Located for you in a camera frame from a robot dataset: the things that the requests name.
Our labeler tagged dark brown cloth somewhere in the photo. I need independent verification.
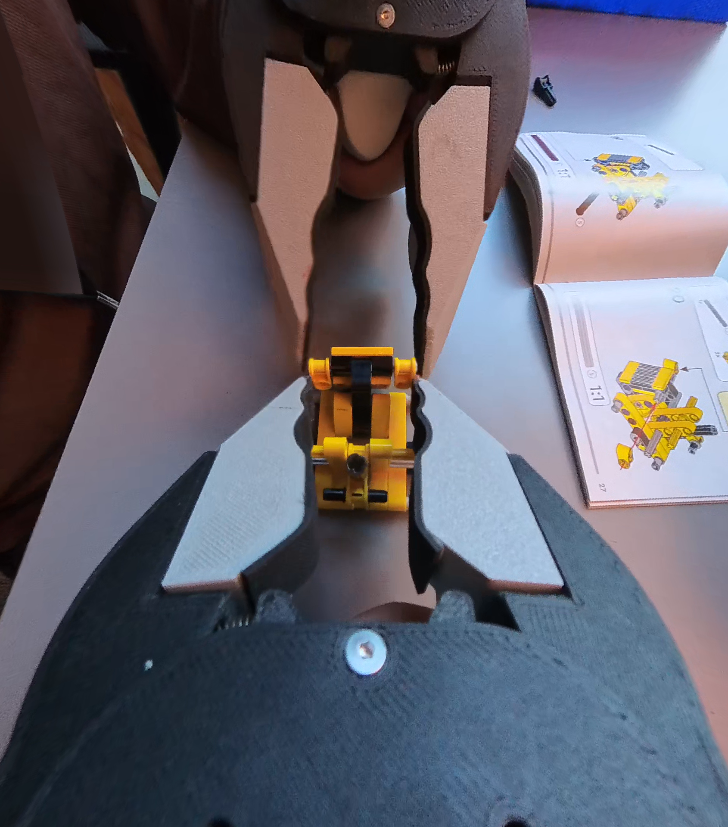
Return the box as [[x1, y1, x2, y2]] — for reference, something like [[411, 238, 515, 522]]
[[0, 284, 158, 582]]

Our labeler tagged yellow lego vehicle model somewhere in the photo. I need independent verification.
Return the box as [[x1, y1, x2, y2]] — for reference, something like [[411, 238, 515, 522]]
[[308, 347, 418, 513]]

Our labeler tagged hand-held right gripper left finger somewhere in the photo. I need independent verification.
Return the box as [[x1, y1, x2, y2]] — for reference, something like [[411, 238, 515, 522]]
[[161, 376, 321, 605]]

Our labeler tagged open lego instruction booklet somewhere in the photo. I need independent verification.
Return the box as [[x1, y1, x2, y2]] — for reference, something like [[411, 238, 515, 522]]
[[509, 132, 728, 509]]

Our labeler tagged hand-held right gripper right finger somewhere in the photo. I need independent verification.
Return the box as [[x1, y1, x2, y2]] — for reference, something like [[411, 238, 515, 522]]
[[407, 378, 566, 597]]

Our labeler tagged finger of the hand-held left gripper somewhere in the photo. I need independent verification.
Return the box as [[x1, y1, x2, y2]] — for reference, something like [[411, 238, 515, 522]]
[[252, 57, 340, 374], [406, 83, 494, 377]]

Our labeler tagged blue plastic bin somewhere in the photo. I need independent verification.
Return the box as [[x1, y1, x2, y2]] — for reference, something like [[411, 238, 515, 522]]
[[526, 0, 728, 25]]

